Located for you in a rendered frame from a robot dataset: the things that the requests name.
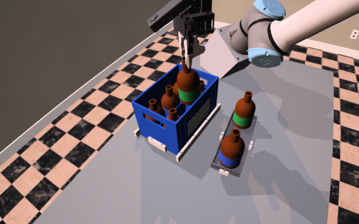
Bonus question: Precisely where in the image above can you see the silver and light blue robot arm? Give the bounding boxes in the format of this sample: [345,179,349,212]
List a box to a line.
[147,0,359,68]

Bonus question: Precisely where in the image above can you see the blue plastic crate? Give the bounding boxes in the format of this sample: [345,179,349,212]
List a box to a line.
[131,66,218,155]

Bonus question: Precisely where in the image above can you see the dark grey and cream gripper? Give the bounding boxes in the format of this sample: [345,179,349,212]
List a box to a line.
[176,0,215,69]

